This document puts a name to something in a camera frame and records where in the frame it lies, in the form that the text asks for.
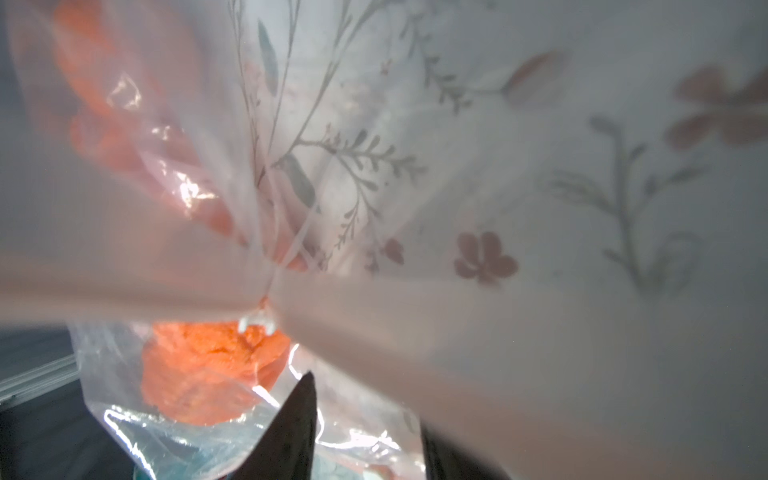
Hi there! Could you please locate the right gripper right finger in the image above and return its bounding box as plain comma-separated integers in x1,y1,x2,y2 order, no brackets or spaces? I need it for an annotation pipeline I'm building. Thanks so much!
420,423,510,480

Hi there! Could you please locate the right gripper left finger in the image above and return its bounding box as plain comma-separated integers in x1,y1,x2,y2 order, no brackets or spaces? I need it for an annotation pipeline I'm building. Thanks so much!
230,372,317,480

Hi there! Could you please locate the clear zip-top bag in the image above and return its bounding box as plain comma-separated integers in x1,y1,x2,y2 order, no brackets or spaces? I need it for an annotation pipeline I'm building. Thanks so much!
1,1,767,479

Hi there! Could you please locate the orange in rear bag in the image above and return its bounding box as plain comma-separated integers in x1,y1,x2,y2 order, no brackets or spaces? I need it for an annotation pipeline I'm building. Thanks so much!
140,322,291,426

